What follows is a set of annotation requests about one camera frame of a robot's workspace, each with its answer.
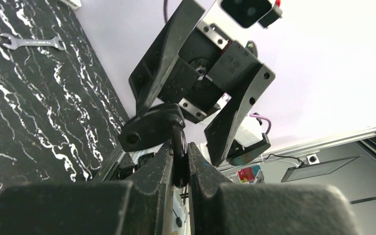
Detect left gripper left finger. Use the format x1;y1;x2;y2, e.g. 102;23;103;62
0;142;173;235

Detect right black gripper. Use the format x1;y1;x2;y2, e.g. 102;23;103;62
129;0;277;168

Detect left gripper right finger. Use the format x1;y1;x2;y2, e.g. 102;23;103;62
188;143;360;235

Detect black padlock red cable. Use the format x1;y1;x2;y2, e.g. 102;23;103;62
117;103;189;189

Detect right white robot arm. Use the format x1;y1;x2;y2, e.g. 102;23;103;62
129;0;282;166

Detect silver open-end wrench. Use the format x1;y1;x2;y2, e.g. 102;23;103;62
0;33;65;51

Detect white small box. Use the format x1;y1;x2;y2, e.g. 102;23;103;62
60;0;82;10

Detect flat dark monitor panel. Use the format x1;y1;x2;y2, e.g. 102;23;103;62
281;156;361;183

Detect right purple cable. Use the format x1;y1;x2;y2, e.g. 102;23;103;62
249;113;272;135

